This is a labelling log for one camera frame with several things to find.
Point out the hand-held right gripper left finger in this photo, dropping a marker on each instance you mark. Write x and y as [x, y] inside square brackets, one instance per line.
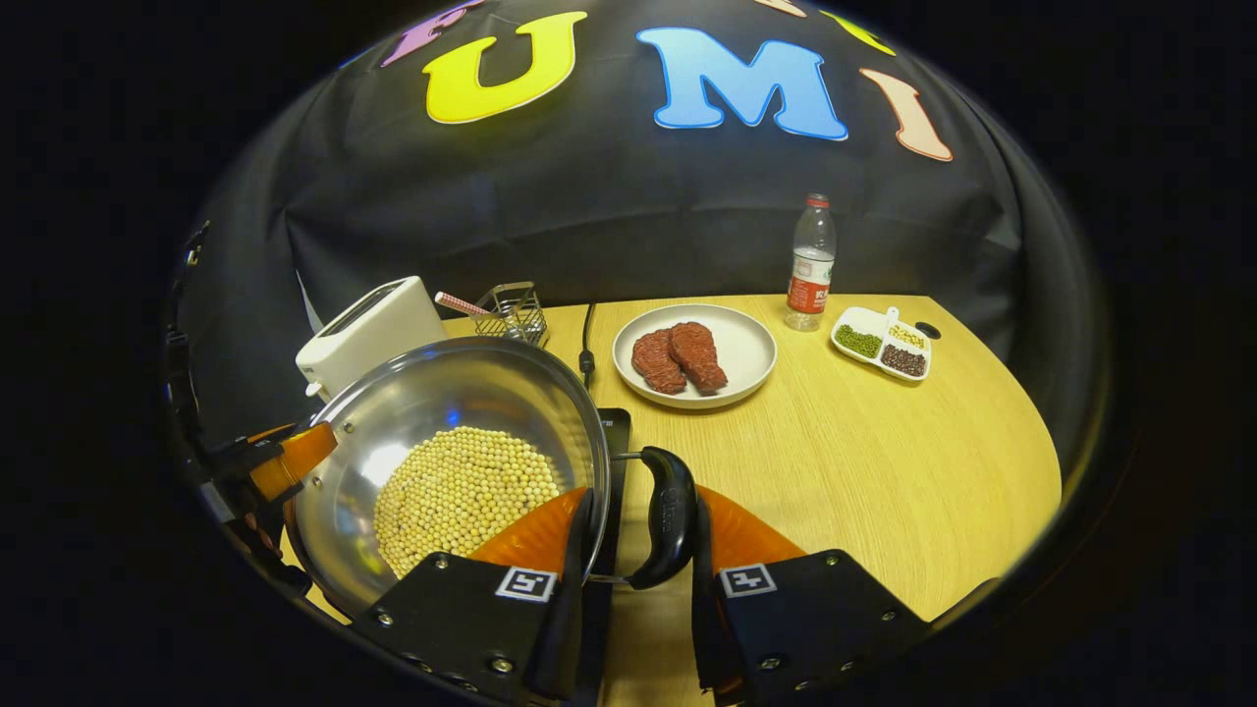
[565, 628]

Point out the pile of yellow soybeans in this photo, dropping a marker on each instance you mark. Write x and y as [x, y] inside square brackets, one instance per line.
[462, 491]

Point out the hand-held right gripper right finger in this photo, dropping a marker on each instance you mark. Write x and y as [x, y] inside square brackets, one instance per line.
[707, 628]

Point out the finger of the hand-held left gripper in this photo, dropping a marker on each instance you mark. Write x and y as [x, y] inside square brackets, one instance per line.
[295, 460]

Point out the clear bottle with red label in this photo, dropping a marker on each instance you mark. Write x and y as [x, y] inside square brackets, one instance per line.
[811, 270]

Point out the white toaster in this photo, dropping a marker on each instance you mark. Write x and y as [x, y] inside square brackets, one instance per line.
[378, 329]

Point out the striped drinking straw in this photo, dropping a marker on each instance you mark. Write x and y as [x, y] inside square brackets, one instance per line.
[460, 302]

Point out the white divided dish with beans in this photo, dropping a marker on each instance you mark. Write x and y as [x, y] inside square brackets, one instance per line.
[881, 344]

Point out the black induction cooktop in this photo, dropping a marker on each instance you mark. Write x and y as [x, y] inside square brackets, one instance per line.
[614, 462]

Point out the black backdrop cloth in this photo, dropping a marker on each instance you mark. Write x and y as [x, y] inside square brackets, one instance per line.
[589, 196]

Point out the round beige plate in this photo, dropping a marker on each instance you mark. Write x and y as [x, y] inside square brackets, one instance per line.
[751, 353]

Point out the black table grommet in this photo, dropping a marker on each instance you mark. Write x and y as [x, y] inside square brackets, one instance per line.
[928, 330]

